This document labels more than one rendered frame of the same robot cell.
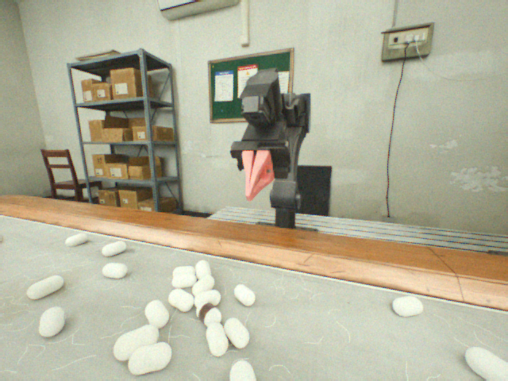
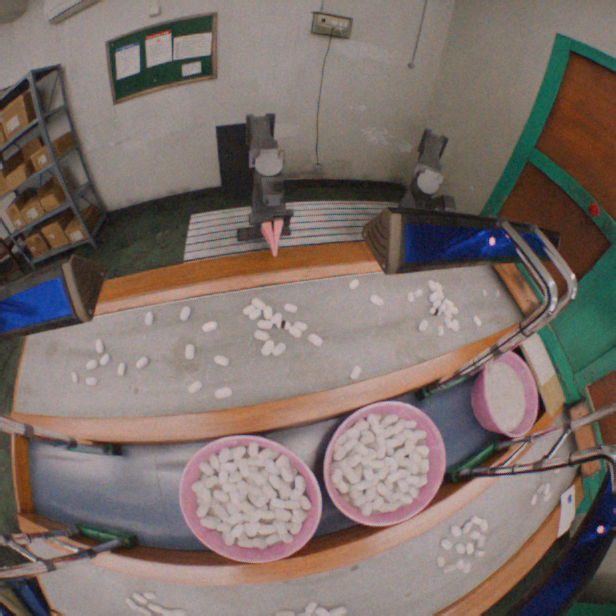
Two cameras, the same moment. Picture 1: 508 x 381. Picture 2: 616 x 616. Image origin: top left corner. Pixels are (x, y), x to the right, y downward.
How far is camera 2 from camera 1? 36 cm
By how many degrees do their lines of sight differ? 55
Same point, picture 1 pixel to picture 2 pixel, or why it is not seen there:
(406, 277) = (352, 268)
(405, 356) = (354, 305)
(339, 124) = (271, 81)
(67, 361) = (246, 365)
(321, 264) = (315, 273)
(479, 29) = (381, 34)
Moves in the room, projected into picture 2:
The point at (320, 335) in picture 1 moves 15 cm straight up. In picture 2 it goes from (327, 311) to (339, 270)
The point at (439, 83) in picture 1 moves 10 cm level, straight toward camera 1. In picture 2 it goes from (356, 61) to (357, 60)
